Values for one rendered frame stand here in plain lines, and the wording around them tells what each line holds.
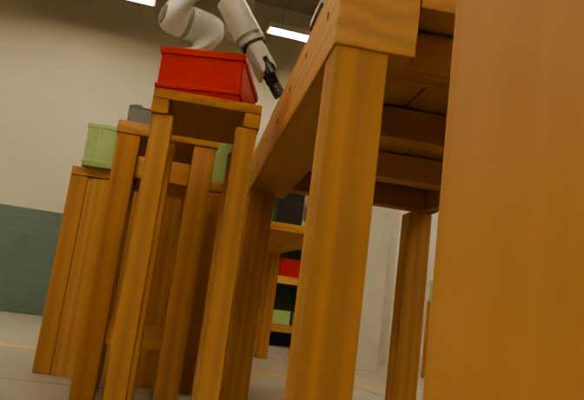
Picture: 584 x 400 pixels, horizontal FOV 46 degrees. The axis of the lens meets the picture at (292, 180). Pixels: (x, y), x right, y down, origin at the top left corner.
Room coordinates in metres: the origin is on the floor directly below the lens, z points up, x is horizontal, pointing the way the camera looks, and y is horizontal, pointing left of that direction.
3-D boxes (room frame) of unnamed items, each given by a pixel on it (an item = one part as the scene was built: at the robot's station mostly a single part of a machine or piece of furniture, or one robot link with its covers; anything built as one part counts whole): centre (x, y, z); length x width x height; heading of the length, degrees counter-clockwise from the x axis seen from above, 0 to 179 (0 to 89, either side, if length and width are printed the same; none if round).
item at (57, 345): (2.87, 0.51, 0.39); 0.68 x 0.52 x 0.79; 88
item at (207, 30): (2.27, 0.40, 1.22); 0.19 x 0.12 x 0.24; 121
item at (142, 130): (2.25, 0.44, 0.83); 0.32 x 0.32 x 0.04; 11
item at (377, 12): (1.79, -0.01, 0.82); 1.50 x 0.14 x 0.15; 8
